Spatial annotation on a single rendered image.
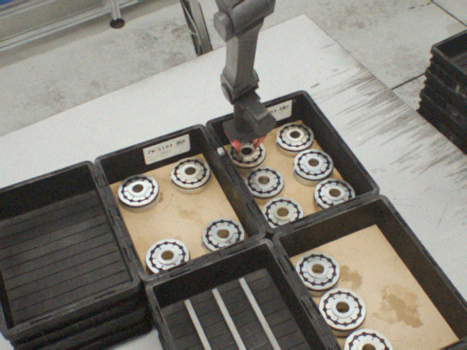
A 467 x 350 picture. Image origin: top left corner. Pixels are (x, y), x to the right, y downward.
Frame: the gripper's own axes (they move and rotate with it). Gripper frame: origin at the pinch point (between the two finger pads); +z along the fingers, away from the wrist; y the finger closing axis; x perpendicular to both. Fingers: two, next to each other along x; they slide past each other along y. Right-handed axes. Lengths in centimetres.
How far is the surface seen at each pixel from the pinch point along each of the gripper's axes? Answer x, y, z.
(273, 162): -3.8, 6.2, 4.3
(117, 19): 181, 2, 85
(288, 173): -9.2, 8.2, 4.2
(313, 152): -7.2, 16.1, 1.4
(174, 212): -9.0, -23.6, 4.0
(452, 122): 24, 92, 52
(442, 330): -63, 20, 4
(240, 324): -44.3, -20.3, 3.9
